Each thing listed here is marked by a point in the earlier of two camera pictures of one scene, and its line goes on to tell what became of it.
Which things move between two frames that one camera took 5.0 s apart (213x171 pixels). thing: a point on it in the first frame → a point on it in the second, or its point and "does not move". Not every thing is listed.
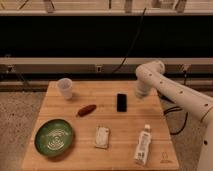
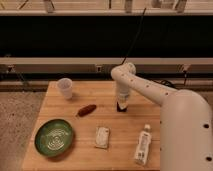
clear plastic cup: x=66 y=84 does not move
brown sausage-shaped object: x=86 y=110 does not move
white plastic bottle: x=144 y=145 does not move
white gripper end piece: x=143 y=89 → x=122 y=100
